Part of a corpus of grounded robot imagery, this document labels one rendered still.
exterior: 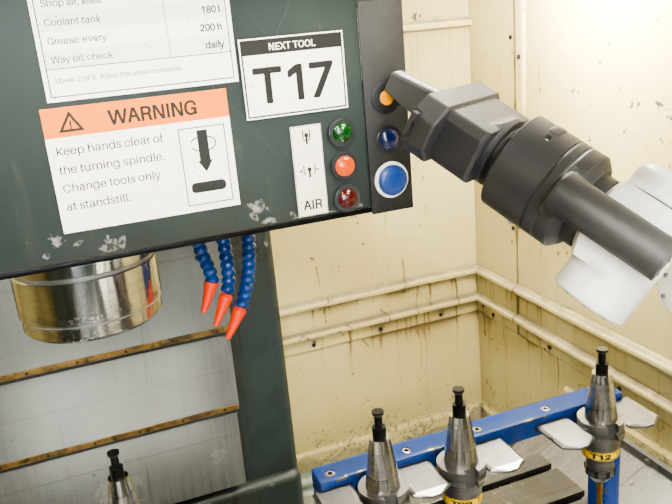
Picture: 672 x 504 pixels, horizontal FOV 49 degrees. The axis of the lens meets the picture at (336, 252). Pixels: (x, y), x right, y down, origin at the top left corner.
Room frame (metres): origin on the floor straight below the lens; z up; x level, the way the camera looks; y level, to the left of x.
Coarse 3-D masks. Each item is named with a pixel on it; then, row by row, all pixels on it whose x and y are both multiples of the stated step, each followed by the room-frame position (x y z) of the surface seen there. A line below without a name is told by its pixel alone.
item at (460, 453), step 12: (456, 420) 0.82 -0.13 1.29; (468, 420) 0.82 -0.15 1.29; (456, 432) 0.81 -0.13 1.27; (468, 432) 0.81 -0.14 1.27; (456, 444) 0.81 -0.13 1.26; (468, 444) 0.81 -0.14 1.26; (444, 456) 0.83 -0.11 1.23; (456, 456) 0.81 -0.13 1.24; (468, 456) 0.81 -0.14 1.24; (456, 468) 0.81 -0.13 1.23; (468, 468) 0.81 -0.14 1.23
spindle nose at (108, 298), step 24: (96, 264) 0.74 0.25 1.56; (120, 264) 0.76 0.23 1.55; (144, 264) 0.79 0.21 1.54; (24, 288) 0.75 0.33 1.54; (48, 288) 0.74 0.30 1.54; (72, 288) 0.73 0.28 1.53; (96, 288) 0.74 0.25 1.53; (120, 288) 0.75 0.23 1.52; (144, 288) 0.78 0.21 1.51; (24, 312) 0.75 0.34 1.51; (48, 312) 0.74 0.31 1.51; (72, 312) 0.73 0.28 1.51; (96, 312) 0.74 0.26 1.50; (120, 312) 0.75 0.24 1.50; (144, 312) 0.78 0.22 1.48; (48, 336) 0.74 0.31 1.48; (72, 336) 0.74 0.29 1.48; (96, 336) 0.74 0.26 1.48
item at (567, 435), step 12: (552, 420) 0.92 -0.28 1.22; (564, 420) 0.91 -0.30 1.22; (540, 432) 0.90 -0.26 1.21; (552, 432) 0.89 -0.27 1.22; (564, 432) 0.88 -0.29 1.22; (576, 432) 0.88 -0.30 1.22; (588, 432) 0.88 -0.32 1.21; (564, 444) 0.86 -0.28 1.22; (576, 444) 0.85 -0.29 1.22; (588, 444) 0.85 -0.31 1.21
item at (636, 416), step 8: (616, 400) 0.95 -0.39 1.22; (624, 400) 0.95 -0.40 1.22; (632, 400) 0.95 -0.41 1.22; (624, 408) 0.93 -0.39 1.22; (632, 408) 0.93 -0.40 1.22; (640, 408) 0.93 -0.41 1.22; (632, 416) 0.91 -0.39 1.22; (640, 416) 0.91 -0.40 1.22; (648, 416) 0.91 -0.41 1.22; (656, 416) 0.90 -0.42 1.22; (632, 424) 0.89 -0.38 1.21; (640, 424) 0.89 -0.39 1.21; (648, 424) 0.89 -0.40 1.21
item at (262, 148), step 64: (0, 0) 0.61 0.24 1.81; (256, 0) 0.68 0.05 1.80; (320, 0) 0.70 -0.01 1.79; (0, 64) 0.61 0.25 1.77; (0, 128) 0.61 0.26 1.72; (256, 128) 0.68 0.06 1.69; (0, 192) 0.60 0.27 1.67; (256, 192) 0.67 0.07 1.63; (0, 256) 0.60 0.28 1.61; (64, 256) 0.62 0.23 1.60; (128, 256) 0.64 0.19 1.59
